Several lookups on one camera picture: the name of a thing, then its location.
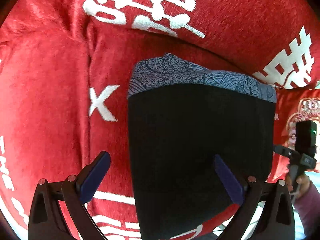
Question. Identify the red wedding sofa cover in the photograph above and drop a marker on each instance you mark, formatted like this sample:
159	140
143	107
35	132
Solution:
65	72

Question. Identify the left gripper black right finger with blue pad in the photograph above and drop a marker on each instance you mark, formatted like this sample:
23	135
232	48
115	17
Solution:
276	220

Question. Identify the black pants blue patterned trim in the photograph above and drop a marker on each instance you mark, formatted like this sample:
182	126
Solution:
181	116

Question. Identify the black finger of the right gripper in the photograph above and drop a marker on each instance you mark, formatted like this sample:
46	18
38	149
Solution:
284	151

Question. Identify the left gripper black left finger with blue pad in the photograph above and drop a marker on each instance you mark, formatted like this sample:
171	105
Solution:
46	220

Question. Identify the red embroidered cushion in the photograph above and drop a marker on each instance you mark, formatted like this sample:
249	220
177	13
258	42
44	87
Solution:
295	105

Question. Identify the purple sleeve forearm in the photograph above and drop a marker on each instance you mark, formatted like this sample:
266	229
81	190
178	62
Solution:
307	207

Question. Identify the person's right hand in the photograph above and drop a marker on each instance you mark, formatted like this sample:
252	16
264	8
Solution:
303	182

